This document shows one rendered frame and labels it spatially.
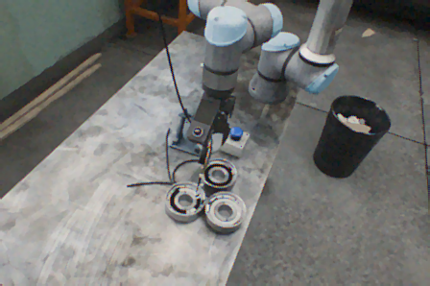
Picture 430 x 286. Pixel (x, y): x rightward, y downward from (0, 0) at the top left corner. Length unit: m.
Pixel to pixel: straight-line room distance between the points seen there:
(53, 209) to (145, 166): 0.26
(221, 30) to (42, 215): 0.62
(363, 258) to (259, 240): 0.54
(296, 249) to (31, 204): 1.30
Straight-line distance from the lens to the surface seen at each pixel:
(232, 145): 0.98
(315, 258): 1.83
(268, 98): 1.21
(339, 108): 2.12
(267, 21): 0.71
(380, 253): 2.01
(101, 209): 0.90
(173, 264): 0.81
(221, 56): 0.64
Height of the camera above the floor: 1.55
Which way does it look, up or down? 46 degrees down
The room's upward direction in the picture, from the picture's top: 8 degrees clockwise
